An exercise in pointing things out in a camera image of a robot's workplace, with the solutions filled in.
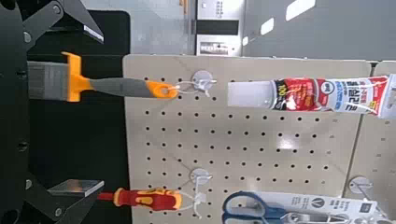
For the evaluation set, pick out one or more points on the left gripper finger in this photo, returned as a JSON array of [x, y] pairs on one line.
[[74, 12], [76, 193]]

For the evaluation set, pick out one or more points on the packaged tool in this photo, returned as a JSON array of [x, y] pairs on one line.
[[311, 95]]

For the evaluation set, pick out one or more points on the red yellow screwdriver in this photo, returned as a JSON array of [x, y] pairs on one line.
[[149, 199]]

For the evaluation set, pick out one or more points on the orange grey paint brush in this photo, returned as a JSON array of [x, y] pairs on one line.
[[124, 87]]

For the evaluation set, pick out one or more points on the white round pegboard hook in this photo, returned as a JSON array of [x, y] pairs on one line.
[[200, 77], [358, 183], [199, 174]]

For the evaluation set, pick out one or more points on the grey metal cabinet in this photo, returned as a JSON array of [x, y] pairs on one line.
[[218, 12]]

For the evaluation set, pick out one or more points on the beige pegboard panel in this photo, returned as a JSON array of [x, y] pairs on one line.
[[379, 149], [249, 149]]

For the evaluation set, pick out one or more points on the white scissors packaging card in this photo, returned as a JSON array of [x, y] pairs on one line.
[[327, 203]]

